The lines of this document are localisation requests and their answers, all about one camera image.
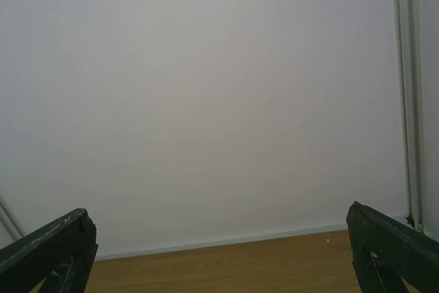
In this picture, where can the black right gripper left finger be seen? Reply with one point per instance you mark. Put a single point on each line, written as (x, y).
(57, 257)

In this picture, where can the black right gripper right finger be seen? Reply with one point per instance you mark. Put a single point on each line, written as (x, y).
(388, 255)

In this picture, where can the aluminium frame post right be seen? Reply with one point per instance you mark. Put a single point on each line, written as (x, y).
(407, 19)

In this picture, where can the aluminium frame post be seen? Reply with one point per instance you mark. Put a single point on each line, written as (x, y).
(10, 221)
(407, 19)

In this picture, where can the aluminium frame post left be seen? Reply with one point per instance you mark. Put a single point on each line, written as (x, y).
(10, 221)

